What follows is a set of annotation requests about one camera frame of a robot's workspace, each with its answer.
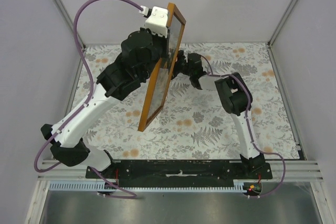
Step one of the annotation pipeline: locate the aluminium rail base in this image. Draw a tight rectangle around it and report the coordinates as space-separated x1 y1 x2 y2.
36 158 323 182

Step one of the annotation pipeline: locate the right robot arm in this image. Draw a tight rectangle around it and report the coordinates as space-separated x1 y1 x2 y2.
172 50 265 179

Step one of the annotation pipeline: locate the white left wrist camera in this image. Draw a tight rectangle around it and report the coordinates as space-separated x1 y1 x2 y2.
139 6 169 38

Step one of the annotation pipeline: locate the floral patterned table mat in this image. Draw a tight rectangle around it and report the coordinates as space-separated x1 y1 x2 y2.
83 43 300 159

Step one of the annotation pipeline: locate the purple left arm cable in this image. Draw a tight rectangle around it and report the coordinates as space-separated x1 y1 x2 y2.
34 0 148 199

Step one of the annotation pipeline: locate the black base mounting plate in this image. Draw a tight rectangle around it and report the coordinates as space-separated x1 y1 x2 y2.
101 159 272 188

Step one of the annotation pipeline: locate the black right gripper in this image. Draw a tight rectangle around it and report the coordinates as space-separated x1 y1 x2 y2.
159 50 192 81

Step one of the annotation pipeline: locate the wooden picture frame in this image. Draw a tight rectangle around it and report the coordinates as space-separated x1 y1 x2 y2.
138 3 186 132

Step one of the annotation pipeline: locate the white slotted cable duct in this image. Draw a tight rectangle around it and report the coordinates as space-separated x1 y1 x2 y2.
49 180 247 193

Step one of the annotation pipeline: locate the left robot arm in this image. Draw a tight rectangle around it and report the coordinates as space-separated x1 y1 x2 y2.
42 28 170 178

